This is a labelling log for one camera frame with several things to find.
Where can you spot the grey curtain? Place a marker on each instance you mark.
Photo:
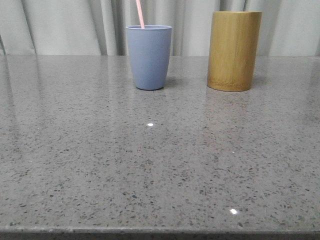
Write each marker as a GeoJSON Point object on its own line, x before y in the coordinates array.
{"type": "Point", "coordinates": [97, 27]}

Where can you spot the bamboo cylinder holder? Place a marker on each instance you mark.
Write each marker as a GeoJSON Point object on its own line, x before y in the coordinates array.
{"type": "Point", "coordinates": [233, 49]}

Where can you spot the blue plastic cup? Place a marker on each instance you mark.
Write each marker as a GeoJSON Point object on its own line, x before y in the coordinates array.
{"type": "Point", "coordinates": [149, 54]}

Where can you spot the pink chopstick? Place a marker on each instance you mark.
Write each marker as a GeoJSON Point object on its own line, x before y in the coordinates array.
{"type": "Point", "coordinates": [140, 14]}

